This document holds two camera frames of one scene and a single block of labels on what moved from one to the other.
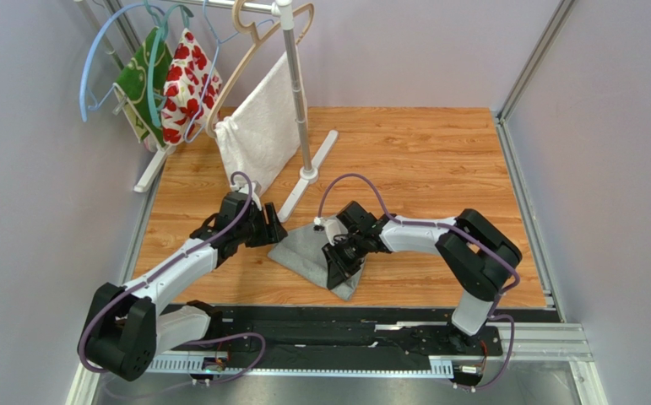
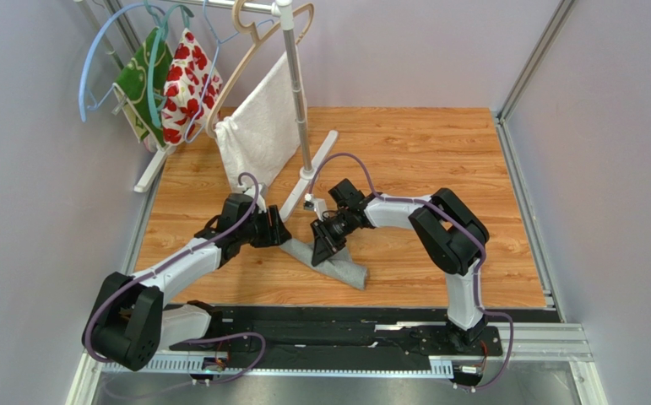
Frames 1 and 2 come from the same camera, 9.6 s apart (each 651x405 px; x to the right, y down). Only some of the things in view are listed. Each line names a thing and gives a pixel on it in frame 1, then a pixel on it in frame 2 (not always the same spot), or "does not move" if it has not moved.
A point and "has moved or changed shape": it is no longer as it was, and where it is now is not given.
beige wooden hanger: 243,56 does not move
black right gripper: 339,254 -> 328,232
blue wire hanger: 201,130 does not move
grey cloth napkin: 301,251 has moved or changed shape
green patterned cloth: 141,87 does not move
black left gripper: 275,229 does not move
